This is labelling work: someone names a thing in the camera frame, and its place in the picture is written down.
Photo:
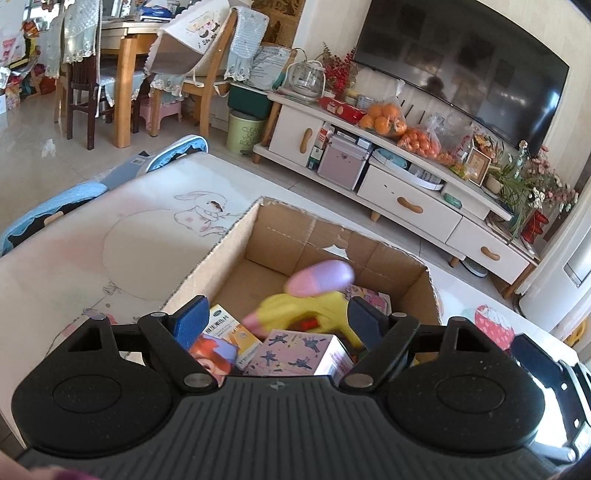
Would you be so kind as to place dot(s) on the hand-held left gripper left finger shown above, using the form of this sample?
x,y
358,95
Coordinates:
x,y
190,321

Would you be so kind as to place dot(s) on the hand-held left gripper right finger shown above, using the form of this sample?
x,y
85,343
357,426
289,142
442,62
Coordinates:
x,y
365,321

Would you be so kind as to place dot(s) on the yellow pink toy water gun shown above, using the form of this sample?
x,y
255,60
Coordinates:
x,y
300,309

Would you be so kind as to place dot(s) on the cardboard box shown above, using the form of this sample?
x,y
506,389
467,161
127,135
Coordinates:
x,y
277,240

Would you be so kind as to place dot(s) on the small pink printed box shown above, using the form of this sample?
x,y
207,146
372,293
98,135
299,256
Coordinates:
x,y
371,297

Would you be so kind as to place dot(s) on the orange white medicine box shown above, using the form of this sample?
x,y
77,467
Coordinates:
x,y
231,330

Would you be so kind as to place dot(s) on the pink box with plane prints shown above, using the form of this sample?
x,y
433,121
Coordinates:
x,y
295,355

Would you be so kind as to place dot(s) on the white floor scale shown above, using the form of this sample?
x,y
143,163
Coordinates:
x,y
474,267

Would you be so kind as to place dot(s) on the white television cabinet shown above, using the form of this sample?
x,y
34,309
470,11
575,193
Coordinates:
x,y
406,205

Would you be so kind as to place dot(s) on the white standing air conditioner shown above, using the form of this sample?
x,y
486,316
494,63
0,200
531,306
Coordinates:
x,y
558,277

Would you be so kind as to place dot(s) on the pink storage case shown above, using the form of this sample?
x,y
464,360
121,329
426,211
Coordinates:
x,y
341,164

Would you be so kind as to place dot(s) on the bag of small tangerines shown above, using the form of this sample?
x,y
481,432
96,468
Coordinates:
x,y
419,144

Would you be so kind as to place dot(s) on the pale green trash bin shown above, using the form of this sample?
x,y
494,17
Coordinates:
x,y
245,134

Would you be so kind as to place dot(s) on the bag of large oranges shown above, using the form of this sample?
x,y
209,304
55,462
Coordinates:
x,y
382,121

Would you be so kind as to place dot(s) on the potted plant with dried flowers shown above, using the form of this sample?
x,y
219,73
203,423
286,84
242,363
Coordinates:
x,y
521,184

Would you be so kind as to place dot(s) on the pink plastic stool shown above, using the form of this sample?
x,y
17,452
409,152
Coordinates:
x,y
159,113

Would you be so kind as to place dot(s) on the red snack box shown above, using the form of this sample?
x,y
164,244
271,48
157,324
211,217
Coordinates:
x,y
341,110

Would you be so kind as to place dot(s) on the dark green storage box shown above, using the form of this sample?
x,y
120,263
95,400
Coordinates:
x,y
249,100

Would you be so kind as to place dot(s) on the wooden dining table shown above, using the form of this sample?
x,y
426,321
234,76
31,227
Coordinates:
x,y
129,83

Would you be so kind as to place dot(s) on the glass kettle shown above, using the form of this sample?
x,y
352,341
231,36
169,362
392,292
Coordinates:
x,y
305,81

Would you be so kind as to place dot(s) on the red berry bouquet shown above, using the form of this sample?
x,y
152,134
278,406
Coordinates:
x,y
337,69

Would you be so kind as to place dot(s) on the wooden chair with cloth cover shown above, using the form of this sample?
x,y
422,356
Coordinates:
x,y
184,50

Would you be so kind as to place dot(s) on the black flat television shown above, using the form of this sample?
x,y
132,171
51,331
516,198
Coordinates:
x,y
461,60

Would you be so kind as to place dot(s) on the dark chair with lace cover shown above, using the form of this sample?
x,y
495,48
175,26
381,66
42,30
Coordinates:
x,y
78,41

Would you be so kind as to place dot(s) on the gold picture frame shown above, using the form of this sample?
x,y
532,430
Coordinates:
x,y
478,166

